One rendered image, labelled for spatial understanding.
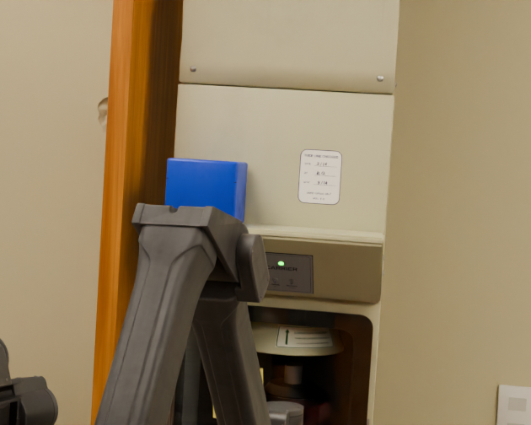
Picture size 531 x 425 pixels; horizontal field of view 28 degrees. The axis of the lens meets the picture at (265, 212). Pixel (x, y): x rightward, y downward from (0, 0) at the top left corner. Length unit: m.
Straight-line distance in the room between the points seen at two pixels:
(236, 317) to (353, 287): 0.47
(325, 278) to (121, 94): 0.39
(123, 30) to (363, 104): 0.36
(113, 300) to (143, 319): 0.61
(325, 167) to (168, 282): 0.66
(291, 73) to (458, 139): 0.51
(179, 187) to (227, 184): 0.07
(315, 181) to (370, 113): 0.13
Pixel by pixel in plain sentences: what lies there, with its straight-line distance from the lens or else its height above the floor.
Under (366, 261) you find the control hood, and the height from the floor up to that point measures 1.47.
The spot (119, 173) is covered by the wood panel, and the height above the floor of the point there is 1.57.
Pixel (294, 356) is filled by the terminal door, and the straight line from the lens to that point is 1.56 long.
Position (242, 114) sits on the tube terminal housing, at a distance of 1.57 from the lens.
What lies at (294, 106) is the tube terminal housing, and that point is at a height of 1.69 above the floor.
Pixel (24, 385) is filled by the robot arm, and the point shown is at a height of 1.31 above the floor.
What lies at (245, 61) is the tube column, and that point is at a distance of 1.57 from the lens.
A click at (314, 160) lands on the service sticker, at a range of 1.55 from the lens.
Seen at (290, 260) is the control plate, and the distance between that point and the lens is 1.48.
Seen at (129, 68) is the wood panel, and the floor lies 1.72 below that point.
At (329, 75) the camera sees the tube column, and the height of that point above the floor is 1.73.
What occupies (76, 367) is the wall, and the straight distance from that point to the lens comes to 2.11.
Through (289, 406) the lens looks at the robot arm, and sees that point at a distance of 1.36.
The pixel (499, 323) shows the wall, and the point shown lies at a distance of 2.01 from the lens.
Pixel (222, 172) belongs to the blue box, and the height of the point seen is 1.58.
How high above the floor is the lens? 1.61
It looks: 3 degrees down
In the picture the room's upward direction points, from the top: 4 degrees clockwise
